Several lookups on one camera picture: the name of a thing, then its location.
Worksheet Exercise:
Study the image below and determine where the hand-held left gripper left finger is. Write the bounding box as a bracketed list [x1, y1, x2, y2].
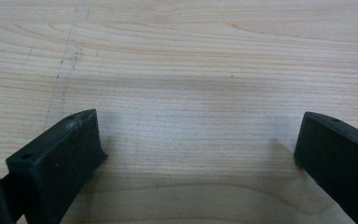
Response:
[5, 108, 108, 224]

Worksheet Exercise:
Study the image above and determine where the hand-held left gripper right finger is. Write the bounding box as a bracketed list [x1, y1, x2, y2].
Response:
[294, 111, 358, 224]

